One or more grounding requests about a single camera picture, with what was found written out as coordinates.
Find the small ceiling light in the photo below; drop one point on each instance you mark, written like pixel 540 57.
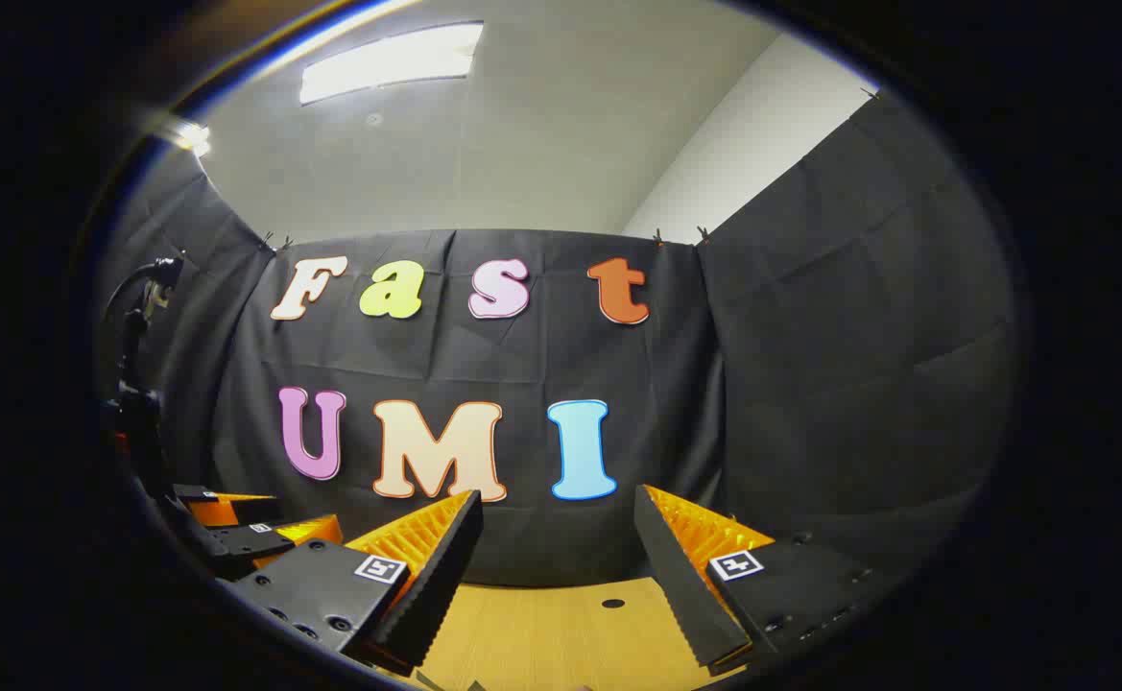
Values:
pixel 188 134

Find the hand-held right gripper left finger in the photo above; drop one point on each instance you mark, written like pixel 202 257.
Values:
pixel 436 585

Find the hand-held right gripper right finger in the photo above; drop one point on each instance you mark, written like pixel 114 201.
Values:
pixel 680 585

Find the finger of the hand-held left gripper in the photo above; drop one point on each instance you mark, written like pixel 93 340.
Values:
pixel 249 547
pixel 234 511

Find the rectangular ceiling light panel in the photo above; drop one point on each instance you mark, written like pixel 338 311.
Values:
pixel 390 60

